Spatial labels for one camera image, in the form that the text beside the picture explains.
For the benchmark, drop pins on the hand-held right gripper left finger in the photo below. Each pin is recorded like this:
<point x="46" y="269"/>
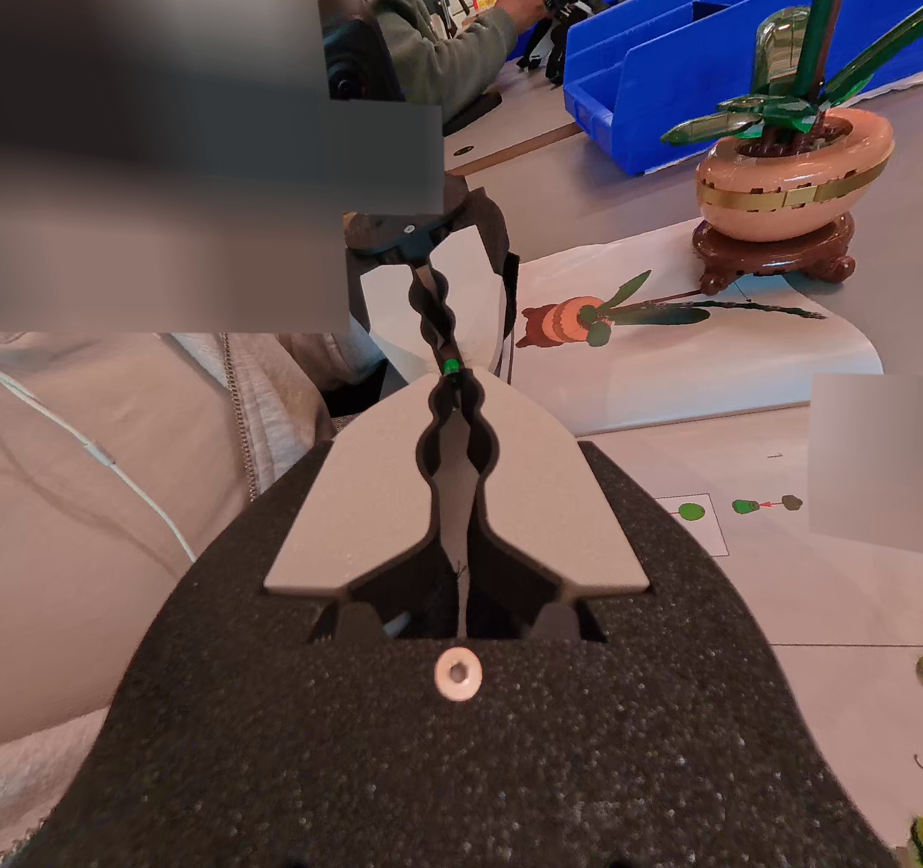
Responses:
<point x="360" y="507"/>

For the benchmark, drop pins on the green brick leaf assembly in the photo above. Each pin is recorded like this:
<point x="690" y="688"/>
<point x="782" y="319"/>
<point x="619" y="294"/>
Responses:
<point x="917" y="835"/>

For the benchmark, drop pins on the grey desk with wooden edge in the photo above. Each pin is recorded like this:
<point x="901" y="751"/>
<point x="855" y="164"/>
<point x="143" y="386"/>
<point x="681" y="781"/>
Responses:
<point x="519" y="118"/>

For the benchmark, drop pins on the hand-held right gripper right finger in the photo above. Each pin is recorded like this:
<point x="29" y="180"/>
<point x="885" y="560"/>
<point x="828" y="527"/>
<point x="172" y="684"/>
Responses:
<point x="555" y="507"/>

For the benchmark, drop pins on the brick orchid plant in pot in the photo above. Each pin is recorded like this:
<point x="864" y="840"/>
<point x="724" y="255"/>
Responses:
<point x="793" y="176"/>

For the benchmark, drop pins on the large blue plastic bin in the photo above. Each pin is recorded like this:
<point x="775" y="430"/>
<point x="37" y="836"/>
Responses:
<point x="649" y="89"/>

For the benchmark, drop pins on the brick instruction booklet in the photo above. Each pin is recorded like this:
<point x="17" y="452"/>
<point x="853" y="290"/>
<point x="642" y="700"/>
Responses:
<point x="721" y="378"/>

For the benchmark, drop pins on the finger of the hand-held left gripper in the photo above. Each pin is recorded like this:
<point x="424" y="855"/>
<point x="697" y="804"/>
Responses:
<point x="393" y="313"/>
<point x="476" y="291"/>

